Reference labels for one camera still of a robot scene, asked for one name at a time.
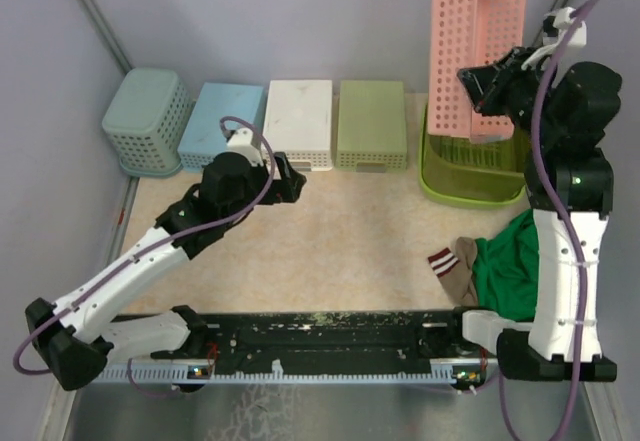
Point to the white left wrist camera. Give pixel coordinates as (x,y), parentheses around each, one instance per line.
(244,142)

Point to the green plastic tub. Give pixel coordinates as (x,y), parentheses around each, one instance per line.
(470,161)

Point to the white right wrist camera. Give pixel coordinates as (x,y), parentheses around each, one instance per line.
(555,26)

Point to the white slotted cable duct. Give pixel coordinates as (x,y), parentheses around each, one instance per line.
(279,371)

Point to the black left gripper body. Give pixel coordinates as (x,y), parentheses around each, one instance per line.
(258,180)

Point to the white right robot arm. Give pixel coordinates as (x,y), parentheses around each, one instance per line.
(569,185)

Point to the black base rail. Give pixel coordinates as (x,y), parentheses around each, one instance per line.
(336,338)

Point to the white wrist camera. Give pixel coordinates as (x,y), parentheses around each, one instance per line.
(244,142)
(555,26)

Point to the light blue perforated basket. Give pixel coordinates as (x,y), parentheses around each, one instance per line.
(203,139)

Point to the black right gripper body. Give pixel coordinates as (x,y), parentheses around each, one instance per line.
(521,86)

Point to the aluminium frame post left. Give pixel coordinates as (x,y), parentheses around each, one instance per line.
(106,35)

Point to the pale green perforated basket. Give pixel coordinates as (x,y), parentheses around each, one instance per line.
(372,127)

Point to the green cloth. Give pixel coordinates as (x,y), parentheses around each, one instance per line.
(505,271)

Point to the pink perforated basket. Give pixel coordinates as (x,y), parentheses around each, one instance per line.
(468,33)

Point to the white basket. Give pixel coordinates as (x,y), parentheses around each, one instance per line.
(298,122)

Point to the large teal perforated basket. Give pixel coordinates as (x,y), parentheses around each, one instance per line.
(145,122)

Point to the green tub lid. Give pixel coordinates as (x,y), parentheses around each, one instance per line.
(425,181)

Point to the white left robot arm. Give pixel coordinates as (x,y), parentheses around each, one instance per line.
(77,336)

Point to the beige striped sock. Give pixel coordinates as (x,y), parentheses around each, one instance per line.
(454,270)

